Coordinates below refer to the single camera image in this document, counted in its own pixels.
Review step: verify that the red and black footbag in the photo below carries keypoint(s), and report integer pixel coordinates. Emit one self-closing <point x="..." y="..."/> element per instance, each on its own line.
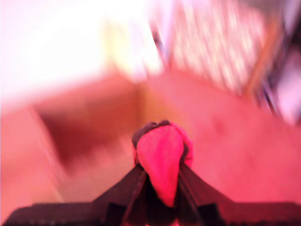
<point x="162" y="160"/>

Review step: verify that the paw print cushion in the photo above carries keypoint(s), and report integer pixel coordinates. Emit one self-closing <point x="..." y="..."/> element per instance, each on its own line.
<point x="218" y="42"/>

